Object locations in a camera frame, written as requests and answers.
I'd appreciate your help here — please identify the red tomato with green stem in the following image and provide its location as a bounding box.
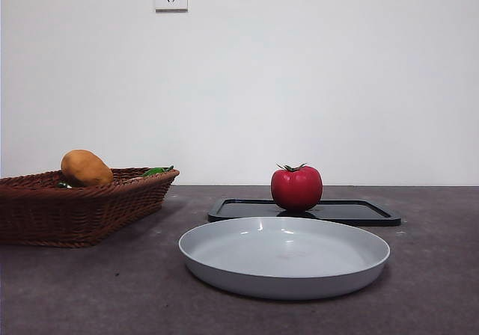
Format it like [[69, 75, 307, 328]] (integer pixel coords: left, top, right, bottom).
[[270, 162, 323, 212]]

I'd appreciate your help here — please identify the green chili pepper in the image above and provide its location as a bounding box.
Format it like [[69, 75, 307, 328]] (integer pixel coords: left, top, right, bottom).
[[57, 165, 175, 189]]

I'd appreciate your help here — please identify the pale grey round plate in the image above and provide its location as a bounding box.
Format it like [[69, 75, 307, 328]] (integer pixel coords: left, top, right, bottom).
[[178, 216, 391, 301]]

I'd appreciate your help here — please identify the black rectangular tray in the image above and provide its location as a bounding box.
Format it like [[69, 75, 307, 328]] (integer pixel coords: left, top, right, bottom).
[[207, 197, 402, 227]]

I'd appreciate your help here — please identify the yellow-brown potato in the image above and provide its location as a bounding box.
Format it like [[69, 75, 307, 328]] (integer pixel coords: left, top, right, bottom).
[[61, 149, 115, 188]]

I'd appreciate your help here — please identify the brown woven wicker basket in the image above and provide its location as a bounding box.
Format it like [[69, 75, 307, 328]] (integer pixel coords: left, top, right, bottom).
[[0, 167, 180, 248]]

